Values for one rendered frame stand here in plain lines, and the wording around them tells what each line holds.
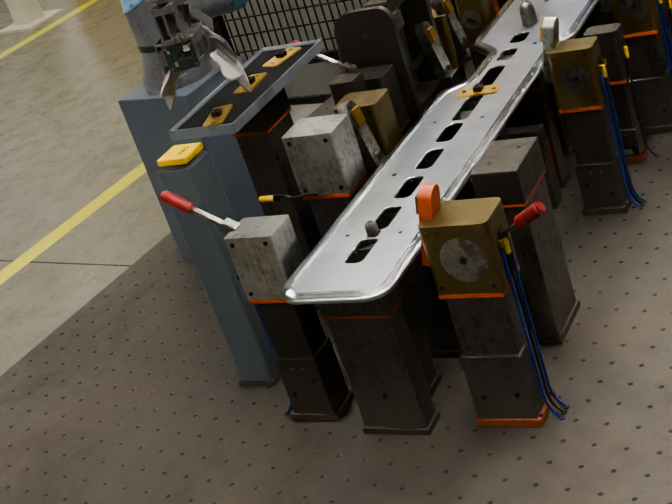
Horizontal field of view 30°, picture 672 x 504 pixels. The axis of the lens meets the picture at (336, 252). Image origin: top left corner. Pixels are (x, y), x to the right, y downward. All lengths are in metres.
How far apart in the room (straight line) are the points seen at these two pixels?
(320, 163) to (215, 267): 0.25
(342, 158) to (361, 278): 0.34
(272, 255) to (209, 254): 0.23
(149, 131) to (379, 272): 1.00
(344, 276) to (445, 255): 0.16
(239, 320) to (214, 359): 0.23
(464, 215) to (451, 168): 0.32
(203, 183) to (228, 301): 0.22
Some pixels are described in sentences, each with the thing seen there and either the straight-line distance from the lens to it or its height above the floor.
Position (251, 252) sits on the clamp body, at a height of 1.03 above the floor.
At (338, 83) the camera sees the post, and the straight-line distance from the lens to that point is 2.37.
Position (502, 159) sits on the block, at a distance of 2.02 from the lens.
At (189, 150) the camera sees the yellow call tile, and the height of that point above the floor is 1.16.
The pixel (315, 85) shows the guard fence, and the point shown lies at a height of 0.22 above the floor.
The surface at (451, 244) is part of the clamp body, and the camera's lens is 1.80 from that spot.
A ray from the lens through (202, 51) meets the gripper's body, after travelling 2.12.
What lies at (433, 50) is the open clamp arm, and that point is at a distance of 2.55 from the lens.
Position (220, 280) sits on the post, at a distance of 2.18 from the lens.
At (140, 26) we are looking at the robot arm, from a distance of 2.66.
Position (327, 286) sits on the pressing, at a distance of 1.87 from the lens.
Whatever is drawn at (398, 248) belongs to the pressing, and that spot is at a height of 1.00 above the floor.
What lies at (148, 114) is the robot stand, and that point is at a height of 1.06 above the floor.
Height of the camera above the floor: 1.84
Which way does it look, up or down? 26 degrees down
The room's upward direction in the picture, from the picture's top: 19 degrees counter-clockwise
